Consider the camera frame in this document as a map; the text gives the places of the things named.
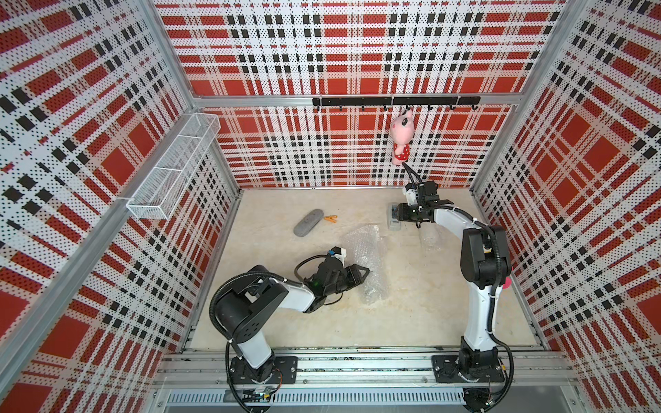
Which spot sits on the white wire mesh basket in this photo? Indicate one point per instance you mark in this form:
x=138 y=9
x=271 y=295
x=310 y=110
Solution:
x=161 y=191

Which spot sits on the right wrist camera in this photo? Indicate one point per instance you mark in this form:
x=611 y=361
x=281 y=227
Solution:
x=411 y=193

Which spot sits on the grey oval case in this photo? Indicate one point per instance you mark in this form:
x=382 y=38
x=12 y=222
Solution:
x=306 y=225

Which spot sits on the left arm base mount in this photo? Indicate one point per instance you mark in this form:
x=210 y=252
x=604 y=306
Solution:
x=276 y=370

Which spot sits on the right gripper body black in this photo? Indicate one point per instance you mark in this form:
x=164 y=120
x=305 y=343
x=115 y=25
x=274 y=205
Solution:
x=416 y=212

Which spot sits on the bubble wrap sheet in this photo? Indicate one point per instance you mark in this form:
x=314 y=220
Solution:
x=367 y=258
x=431 y=237

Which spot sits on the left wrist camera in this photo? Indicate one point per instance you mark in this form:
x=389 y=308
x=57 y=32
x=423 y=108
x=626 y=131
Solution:
x=338 y=252

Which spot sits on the hanging pink plush toy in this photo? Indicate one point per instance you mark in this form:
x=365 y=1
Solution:
x=402 y=131

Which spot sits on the black hook rail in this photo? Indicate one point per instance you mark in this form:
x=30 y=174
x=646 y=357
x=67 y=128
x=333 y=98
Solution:
x=427 y=101

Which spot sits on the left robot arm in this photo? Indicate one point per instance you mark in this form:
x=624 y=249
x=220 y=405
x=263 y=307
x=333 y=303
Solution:
x=242 y=306

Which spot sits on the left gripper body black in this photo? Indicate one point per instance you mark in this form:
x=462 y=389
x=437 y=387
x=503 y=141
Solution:
x=341 y=284

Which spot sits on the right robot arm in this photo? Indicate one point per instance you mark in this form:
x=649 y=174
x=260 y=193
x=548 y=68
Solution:
x=484 y=263

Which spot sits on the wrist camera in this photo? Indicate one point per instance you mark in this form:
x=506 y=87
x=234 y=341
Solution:
x=411 y=193
x=338 y=252

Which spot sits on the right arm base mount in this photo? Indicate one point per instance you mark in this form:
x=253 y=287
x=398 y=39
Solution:
x=450 y=370

